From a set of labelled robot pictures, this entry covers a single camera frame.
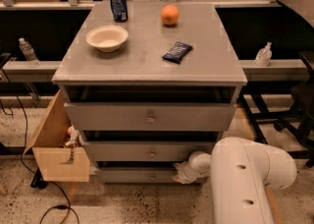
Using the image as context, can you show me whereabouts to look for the clear water bottle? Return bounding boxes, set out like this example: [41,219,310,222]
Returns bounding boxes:
[19,37,40,68]

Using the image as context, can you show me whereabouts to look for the grey drawer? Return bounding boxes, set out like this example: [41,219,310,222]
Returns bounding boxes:
[94,161,211,185]
[65,103,236,132]
[80,131,221,162]

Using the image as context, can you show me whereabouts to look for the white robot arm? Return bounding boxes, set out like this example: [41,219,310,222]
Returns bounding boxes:
[174,137,297,224]

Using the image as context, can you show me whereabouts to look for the blue soda can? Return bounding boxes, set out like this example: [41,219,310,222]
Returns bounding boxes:
[110,0,129,22]

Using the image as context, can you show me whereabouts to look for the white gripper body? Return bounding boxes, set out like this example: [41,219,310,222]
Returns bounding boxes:
[176,151,211,184]

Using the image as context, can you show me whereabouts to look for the cardboard box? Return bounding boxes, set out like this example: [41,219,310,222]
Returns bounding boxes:
[25,91,90,182]

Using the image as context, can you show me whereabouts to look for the items inside cardboard box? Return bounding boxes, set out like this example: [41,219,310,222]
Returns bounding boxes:
[64,126,79,148]

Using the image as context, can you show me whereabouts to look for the black floor cable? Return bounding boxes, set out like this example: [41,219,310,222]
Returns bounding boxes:
[0,70,80,224]

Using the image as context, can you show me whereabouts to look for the grey drawer cabinet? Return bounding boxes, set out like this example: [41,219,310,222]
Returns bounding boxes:
[52,0,248,187]

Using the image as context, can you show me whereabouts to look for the dark blue snack packet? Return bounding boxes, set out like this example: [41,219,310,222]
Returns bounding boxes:
[162,42,193,64]

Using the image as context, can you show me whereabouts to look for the hand sanitizer pump bottle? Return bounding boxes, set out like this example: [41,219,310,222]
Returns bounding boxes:
[255,42,272,67]

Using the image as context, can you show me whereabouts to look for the grey middle drawer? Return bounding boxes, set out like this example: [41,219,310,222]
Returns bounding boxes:
[80,131,221,162]

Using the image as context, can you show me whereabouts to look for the grey top drawer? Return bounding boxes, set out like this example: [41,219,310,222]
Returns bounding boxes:
[65,103,236,132]

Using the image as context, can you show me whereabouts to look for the black office chair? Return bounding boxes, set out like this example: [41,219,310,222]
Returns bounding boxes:
[253,50,314,169]

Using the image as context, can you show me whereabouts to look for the orange fruit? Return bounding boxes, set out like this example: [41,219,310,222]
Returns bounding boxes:
[160,5,180,26]

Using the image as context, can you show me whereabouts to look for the white bowl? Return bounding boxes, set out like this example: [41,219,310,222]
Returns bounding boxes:
[86,26,129,52]

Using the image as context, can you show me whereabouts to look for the grey bottom drawer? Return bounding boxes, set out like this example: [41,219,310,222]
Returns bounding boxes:
[94,161,211,185]

